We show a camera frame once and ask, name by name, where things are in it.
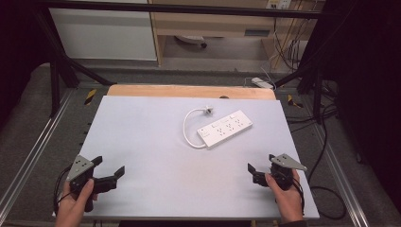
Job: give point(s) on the light wooden desk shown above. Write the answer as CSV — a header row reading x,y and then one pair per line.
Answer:
x,y
214,23

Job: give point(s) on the white wall socket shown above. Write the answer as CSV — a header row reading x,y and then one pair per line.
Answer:
x,y
278,3

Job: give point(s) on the white chair base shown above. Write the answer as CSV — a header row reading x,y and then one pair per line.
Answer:
x,y
190,39

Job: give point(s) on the white floor power strip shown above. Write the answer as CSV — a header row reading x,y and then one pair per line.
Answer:
x,y
261,83

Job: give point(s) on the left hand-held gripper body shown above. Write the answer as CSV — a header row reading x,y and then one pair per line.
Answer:
x,y
81,167

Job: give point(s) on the aluminium floor rail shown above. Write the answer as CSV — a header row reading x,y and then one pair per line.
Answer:
x,y
340,176
34,148

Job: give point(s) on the white cabinet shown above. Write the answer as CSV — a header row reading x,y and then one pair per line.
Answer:
x,y
104,31

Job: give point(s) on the pale grey table board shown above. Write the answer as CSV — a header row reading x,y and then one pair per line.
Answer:
x,y
151,151

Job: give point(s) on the yellow black floor tape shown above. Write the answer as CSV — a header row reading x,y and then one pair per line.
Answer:
x,y
294,101
90,96

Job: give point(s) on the wooden table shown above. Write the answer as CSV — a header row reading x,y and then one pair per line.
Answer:
x,y
176,91

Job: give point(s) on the black curtain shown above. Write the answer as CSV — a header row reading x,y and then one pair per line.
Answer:
x,y
19,47
369,78

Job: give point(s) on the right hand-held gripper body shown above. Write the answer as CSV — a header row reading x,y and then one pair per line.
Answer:
x,y
282,175

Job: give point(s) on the black metal frame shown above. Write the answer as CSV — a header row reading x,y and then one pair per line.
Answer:
x,y
176,8

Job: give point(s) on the person's left hand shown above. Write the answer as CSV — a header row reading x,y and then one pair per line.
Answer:
x,y
72,208

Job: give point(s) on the person's right hand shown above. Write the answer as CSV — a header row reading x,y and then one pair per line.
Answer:
x,y
288,203

